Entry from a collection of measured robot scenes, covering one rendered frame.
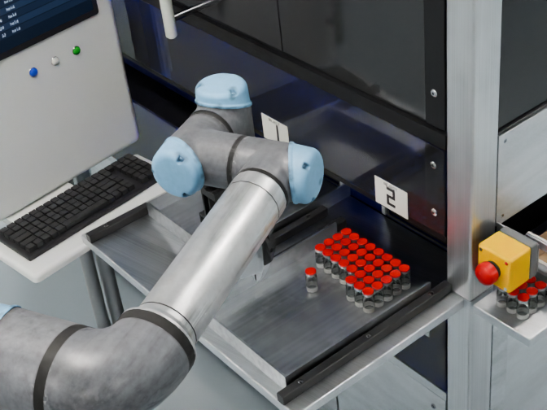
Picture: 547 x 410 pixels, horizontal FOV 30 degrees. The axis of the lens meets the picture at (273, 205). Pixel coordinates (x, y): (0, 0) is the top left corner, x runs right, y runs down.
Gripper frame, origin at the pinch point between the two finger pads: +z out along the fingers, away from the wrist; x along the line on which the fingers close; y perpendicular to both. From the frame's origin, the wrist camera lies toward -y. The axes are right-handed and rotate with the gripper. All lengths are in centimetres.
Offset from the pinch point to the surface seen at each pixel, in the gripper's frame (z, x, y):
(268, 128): 8, -43, -35
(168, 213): 21, -51, -13
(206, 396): 110, -80, -28
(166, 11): -15, -65, -29
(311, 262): 21.4, -16.9, -23.1
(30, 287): 110, -162, -15
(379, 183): 5.8, -9.9, -35.5
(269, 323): 21.4, -9.2, -6.4
